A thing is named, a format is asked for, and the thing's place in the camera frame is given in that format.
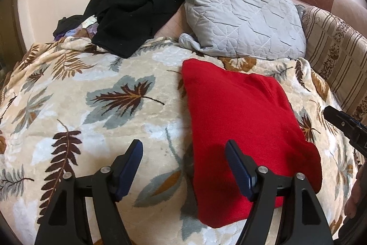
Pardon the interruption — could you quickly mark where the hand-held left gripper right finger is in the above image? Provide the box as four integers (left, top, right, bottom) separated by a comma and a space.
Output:
225, 139, 334, 245

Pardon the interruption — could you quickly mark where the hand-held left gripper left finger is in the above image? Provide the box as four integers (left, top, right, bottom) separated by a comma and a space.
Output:
34, 139, 144, 245

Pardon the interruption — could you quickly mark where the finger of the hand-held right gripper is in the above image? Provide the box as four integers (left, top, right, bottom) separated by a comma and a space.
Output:
323, 106, 359, 136

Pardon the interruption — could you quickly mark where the red and blue sweater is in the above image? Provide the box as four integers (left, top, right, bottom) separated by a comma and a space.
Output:
181, 59, 323, 229

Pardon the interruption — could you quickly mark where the person's right hand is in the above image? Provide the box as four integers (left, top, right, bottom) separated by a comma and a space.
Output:
343, 167, 367, 220

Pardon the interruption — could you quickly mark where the leaf print blanket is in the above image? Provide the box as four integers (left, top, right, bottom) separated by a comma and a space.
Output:
0, 37, 364, 245

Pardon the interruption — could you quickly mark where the striped sofa backrest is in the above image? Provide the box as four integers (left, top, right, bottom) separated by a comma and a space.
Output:
301, 5, 367, 125

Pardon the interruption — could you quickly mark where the grey quilted pillow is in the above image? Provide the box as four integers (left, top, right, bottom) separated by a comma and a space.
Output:
171, 0, 307, 59

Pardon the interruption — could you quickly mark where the purple patterned cloth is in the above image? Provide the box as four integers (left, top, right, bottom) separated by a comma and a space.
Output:
64, 17, 100, 40

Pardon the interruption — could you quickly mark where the dark cloth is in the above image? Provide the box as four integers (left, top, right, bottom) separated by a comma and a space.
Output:
53, 15, 96, 39

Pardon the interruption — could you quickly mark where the black jacket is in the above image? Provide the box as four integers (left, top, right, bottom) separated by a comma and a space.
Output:
83, 0, 186, 59

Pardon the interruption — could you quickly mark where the brown wooden door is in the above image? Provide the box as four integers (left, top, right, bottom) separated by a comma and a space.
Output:
0, 0, 25, 82

